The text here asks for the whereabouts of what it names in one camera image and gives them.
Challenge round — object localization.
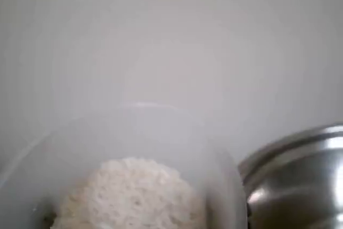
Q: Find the translucent plastic measuring cup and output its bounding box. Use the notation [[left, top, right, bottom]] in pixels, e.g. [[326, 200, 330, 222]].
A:
[[0, 101, 248, 229]]

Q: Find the white uncooked rice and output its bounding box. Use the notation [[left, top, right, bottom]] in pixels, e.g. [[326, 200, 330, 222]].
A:
[[53, 157, 207, 229]]

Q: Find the stainless steel inner pot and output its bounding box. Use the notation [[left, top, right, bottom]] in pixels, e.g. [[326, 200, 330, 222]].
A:
[[237, 124, 343, 229]]

